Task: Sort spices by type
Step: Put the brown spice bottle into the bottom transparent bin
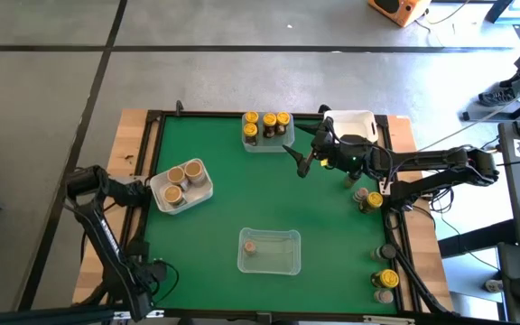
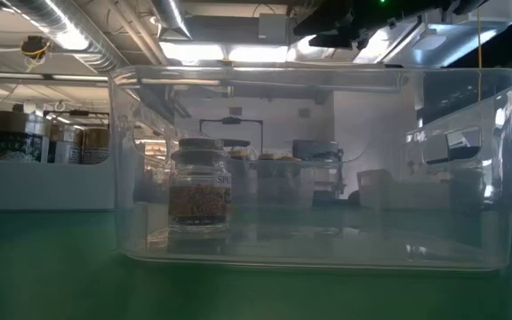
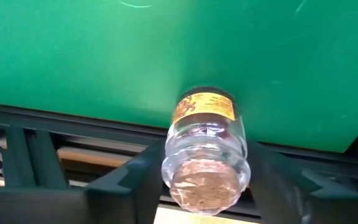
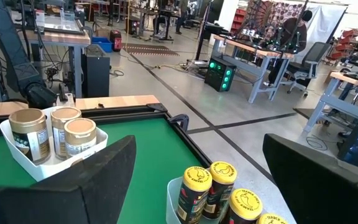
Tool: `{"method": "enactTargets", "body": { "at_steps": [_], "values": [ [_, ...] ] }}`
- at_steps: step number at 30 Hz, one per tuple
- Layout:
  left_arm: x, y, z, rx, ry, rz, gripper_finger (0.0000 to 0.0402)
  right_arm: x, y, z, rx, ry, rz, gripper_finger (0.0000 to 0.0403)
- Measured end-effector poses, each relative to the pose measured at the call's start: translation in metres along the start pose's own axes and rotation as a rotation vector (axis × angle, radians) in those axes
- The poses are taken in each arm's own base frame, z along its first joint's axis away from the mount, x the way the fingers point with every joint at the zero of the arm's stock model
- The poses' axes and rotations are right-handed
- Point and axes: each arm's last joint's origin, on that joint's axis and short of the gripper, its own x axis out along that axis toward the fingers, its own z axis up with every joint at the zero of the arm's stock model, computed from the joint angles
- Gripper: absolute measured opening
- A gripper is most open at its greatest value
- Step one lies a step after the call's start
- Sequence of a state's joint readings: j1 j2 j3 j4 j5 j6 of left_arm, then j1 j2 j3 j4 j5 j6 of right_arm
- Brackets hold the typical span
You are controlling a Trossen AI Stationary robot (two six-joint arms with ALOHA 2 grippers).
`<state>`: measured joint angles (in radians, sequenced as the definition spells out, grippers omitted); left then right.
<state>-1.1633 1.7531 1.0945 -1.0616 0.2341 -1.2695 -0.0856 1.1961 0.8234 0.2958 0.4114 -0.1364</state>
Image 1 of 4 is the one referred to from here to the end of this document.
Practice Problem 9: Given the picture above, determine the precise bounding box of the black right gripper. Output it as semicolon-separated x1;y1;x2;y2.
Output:
282;122;375;179

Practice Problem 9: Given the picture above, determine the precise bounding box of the large cork-lid spice jar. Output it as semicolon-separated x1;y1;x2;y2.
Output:
183;159;208;187
162;184;185;208
166;165;190;190

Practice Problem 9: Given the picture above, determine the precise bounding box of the white plastic bin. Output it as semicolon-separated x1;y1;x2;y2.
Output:
149;157;215;216
322;109;380;144

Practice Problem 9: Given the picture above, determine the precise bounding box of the clear plastic bin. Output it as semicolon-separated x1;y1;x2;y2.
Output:
240;110;296;154
237;227;302;276

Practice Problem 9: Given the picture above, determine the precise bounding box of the green table mat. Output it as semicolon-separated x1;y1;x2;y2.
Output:
144;115;399;316

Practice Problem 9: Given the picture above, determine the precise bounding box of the orange box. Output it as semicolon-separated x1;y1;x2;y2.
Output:
367;0;433;28

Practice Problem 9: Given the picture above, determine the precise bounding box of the person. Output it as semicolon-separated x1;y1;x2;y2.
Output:
477;29;520;107

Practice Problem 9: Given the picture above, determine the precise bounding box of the small white device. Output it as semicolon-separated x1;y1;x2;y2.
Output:
484;278;506;294

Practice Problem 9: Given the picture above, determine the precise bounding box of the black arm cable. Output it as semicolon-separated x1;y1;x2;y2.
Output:
150;257;181;306
420;185;462;217

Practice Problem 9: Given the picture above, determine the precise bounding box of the black frame beam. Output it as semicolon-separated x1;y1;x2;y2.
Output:
0;304;125;325

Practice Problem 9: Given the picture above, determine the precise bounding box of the black diagonal frame strut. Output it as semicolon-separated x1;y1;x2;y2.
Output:
393;247;454;318

